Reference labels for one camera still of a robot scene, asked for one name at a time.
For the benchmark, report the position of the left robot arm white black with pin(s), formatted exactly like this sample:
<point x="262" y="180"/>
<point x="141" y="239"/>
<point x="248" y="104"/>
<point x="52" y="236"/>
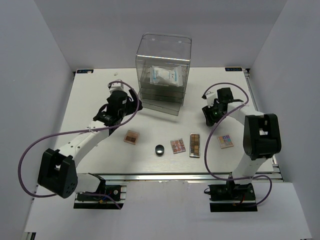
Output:
<point x="58" y="168"/>

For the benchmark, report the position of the four-pan brown eyeshadow palette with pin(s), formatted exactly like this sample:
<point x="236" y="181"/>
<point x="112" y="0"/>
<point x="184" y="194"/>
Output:
<point x="131" y="137"/>

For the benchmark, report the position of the aluminium table rail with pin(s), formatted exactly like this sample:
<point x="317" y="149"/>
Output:
<point x="157" y="177"/>

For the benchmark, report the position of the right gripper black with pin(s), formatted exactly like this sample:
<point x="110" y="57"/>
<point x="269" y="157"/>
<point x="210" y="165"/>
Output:
<point x="210" y="119"/>

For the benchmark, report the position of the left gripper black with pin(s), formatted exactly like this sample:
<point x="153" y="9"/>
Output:
<point x="132" y="105"/>

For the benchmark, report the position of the long brown eyeshadow palette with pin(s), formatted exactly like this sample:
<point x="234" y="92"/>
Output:
<point x="194" y="145"/>

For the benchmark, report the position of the right blue table label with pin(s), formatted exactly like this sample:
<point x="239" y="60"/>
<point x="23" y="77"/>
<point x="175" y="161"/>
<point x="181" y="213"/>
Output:
<point x="233" y="69"/>

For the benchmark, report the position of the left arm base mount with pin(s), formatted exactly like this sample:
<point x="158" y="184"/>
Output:
<point x="108" y="196"/>

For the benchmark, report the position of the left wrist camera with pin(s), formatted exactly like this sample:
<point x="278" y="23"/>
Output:
<point x="116" y="86"/>

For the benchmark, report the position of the clear acrylic drawer organizer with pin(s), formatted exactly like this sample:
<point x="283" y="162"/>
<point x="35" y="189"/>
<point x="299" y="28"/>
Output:
<point x="162" y="65"/>

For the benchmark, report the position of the nine-pan pink eyeshadow palette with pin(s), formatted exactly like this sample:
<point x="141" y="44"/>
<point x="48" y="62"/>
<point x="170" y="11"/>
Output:
<point x="178" y="146"/>

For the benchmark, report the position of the blue table label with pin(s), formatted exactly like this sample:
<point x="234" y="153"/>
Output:
<point x="84" y="71"/>
<point x="233" y="69"/>

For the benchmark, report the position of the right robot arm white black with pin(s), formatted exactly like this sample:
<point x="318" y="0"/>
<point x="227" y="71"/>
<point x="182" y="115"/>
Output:
<point x="261" y="131"/>

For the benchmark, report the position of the colourful pastel eyeshadow palette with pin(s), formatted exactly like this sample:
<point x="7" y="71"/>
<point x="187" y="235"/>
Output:
<point x="225" y="141"/>

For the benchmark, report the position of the black jar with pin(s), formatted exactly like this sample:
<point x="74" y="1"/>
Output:
<point x="159" y="150"/>

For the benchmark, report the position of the cotton pad pack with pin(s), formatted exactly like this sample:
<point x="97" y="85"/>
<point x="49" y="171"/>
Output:
<point x="154" y="72"/>
<point x="172" y="77"/>

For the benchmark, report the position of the left blue table label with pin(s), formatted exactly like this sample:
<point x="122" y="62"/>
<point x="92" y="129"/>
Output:
<point x="84" y="71"/>

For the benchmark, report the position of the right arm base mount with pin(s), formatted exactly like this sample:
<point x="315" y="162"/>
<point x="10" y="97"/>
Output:
<point x="231" y="198"/>

